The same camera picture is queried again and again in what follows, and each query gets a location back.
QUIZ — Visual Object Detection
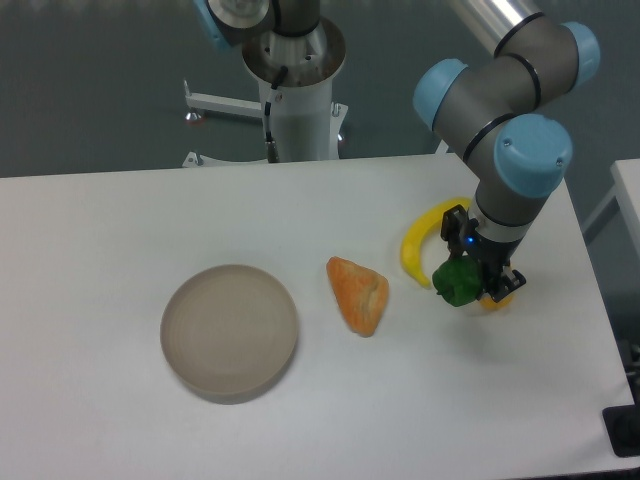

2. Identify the orange toy bread slice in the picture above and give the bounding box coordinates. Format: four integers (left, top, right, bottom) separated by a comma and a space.
326, 257, 390, 337

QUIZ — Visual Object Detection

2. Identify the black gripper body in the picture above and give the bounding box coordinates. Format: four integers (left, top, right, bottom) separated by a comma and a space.
462, 230, 520, 280

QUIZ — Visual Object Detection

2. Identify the white side table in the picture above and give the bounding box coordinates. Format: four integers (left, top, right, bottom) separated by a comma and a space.
580, 158, 639, 254

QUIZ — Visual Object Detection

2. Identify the green toy pepper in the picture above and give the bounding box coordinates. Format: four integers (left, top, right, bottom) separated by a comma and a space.
432, 256, 483, 307

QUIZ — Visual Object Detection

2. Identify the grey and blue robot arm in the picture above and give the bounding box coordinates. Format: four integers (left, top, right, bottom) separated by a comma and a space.
195, 1, 601, 307

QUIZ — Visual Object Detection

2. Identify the black cable on pedestal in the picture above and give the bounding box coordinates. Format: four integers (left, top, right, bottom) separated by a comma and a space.
263, 66, 289, 164

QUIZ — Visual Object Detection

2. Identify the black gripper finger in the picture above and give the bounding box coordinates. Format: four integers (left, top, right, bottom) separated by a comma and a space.
481, 265, 527, 303
440, 207, 468, 258

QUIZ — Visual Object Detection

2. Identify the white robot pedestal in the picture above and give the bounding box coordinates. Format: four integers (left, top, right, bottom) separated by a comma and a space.
183, 17, 348, 163

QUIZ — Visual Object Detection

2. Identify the yellow toy under gripper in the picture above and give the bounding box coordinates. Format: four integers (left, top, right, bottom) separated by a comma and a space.
477, 293, 515, 312

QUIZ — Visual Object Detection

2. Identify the beige round plate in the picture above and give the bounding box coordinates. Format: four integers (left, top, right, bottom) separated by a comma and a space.
160, 264, 300, 404

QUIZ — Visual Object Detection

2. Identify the yellow toy banana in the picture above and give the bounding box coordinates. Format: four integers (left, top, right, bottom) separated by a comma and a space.
399, 197, 471, 289

